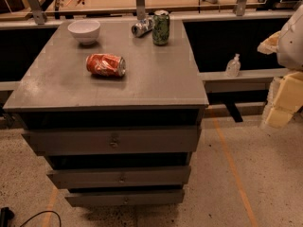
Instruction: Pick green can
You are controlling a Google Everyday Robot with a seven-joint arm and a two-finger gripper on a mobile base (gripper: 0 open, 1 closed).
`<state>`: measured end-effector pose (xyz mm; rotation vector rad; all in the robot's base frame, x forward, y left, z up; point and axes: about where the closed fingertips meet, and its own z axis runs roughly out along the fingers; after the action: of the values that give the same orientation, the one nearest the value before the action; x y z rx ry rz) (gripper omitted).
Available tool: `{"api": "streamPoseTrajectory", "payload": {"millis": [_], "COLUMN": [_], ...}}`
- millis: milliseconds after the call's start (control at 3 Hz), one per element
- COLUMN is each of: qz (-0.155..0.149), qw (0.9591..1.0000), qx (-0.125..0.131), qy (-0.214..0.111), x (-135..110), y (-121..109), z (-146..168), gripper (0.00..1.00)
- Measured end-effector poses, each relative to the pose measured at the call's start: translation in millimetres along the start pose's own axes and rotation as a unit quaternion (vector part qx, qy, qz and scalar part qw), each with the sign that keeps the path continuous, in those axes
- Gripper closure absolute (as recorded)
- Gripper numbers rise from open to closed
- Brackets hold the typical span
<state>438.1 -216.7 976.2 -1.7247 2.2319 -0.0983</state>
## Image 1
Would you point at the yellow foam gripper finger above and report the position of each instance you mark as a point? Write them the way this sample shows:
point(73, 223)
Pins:
point(269, 45)

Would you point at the green soda can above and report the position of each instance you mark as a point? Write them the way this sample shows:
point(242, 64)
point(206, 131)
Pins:
point(160, 31)

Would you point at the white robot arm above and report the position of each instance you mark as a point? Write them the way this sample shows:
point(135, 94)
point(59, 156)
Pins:
point(287, 43)

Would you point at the silver soda can lying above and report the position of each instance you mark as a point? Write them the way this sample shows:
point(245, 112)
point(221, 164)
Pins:
point(142, 27)

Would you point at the crushed red soda can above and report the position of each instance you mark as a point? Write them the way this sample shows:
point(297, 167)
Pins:
point(106, 65)

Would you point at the clear sanitizer bottle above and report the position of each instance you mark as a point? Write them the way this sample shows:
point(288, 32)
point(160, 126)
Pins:
point(233, 66)

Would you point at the yellow foam block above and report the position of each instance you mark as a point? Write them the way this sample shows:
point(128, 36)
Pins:
point(285, 98)

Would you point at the top grey drawer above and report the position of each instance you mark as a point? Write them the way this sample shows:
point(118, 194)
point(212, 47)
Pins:
point(61, 142)

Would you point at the grey drawer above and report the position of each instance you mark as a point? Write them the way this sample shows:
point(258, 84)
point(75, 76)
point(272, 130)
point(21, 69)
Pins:
point(61, 142)
point(119, 177)
point(149, 197)

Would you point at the grey drawer cabinet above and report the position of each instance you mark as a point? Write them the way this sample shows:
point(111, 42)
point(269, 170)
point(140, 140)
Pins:
point(160, 89)

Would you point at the middle grey drawer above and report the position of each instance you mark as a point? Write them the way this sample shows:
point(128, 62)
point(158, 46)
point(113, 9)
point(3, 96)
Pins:
point(119, 177)

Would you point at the bottom grey drawer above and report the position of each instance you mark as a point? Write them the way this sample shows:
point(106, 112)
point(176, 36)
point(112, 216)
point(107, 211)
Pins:
point(149, 197)

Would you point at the white bowl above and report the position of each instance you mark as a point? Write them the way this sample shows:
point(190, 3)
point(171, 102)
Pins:
point(85, 31)

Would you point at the middle metal bracket post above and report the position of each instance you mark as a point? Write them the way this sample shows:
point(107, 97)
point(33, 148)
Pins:
point(140, 9)

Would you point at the left metal bracket post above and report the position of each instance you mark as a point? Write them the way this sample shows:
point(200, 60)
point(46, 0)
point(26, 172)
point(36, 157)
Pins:
point(37, 12)

